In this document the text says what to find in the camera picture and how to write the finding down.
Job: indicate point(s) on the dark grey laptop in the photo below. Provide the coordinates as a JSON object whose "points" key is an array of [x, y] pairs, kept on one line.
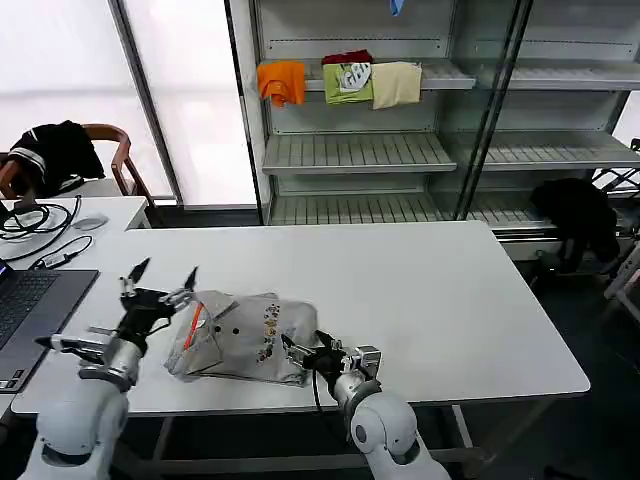
{"points": [[35, 310]]}

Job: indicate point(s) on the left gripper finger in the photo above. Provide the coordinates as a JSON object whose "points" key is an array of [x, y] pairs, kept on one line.
{"points": [[179, 299], [129, 285]]}

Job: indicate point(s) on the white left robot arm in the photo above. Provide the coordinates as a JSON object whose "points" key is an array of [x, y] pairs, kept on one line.
{"points": [[80, 415]]}

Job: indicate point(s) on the white metal frame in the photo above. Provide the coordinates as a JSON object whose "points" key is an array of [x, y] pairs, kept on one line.
{"points": [[622, 290]]}

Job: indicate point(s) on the black garment with white stripes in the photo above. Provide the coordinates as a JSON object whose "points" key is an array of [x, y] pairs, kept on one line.
{"points": [[55, 155]]}

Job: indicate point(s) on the white desk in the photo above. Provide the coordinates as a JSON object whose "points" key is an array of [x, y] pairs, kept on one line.
{"points": [[115, 212]]}

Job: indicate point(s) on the black folding rack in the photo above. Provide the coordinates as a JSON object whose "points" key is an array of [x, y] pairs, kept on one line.
{"points": [[617, 180]]}

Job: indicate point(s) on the white work table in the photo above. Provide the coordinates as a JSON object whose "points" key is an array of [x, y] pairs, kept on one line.
{"points": [[425, 300]]}

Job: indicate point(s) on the empty metal shelf rack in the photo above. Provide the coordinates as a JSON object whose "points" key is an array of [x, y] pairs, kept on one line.
{"points": [[555, 150]]}

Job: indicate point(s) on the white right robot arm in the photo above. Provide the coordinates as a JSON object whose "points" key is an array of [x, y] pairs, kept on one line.
{"points": [[385, 430]]}

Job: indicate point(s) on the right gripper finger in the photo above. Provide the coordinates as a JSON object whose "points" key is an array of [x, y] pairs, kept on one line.
{"points": [[297, 355], [332, 345]]}

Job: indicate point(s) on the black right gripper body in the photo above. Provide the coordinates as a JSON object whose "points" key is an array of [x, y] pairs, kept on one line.
{"points": [[327, 362]]}

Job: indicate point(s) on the grey round puck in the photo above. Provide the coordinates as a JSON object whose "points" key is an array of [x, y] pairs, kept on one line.
{"points": [[90, 222]]}

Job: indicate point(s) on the grey printed t-shirt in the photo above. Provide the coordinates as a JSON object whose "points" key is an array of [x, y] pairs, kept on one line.
{"points": [[245, 340]]}

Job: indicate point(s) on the grey window frame post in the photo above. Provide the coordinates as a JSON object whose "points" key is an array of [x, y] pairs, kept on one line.
{"points": [[145, 100]]}

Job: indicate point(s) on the metal shelf rack with clothes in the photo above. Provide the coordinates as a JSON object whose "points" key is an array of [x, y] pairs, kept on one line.
{"points": [[350, 155]]}

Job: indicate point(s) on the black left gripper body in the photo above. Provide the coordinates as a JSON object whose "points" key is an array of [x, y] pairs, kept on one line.
{"points": [[142, 315]]}

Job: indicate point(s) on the brown wooden chair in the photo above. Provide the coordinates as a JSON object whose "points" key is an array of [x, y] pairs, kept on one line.
{"points": [[120, 150]]}

